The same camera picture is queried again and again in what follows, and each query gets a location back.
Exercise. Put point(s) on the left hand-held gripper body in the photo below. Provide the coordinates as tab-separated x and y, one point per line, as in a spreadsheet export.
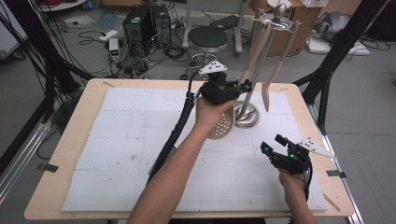
218	88

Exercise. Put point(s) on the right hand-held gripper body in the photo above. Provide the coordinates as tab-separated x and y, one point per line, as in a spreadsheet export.
292	160

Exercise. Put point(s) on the metal utensil stand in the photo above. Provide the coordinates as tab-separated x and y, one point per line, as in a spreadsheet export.
250	116

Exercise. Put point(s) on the beige slotted skimmer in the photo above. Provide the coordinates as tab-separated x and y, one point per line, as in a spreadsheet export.
224	126

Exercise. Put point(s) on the beige spatula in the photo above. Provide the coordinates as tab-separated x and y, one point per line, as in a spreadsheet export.
280	65

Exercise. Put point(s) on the person's right hand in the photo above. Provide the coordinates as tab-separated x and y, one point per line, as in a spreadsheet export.
291	183

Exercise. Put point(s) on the person's left hand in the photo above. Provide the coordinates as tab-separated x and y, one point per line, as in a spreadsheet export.
210	115

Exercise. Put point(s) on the black tape piece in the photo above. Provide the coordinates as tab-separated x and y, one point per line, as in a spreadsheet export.
49	168
336	173

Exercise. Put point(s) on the black round stool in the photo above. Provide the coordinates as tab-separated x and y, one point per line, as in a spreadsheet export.
208	37

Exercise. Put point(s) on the black flat device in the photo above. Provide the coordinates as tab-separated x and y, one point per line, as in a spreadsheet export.
225	21

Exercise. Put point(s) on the printed cardboard box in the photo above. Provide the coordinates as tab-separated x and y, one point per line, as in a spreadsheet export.
295	37

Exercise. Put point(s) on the dark grey computer tower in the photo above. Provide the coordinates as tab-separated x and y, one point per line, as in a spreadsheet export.
162	21

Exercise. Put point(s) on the black computer tower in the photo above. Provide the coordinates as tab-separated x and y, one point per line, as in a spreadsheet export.
138	31

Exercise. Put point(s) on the white flat board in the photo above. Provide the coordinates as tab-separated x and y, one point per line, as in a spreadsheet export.
339	46

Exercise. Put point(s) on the grey rounded device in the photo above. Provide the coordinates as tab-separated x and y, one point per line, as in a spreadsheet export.
331	23

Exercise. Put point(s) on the white foam mat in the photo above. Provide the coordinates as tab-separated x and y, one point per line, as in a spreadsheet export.
124	140

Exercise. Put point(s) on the small white device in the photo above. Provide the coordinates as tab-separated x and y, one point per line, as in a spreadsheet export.
114	49

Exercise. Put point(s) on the white power strip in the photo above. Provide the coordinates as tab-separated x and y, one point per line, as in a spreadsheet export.
108	34

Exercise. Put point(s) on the round white tabletop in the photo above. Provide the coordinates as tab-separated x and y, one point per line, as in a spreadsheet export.
59	4

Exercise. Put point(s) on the aluminium rail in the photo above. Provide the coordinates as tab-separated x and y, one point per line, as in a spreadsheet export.
351	199
21	152

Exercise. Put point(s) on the black metal frame post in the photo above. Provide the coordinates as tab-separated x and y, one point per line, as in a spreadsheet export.
342	46
46	56

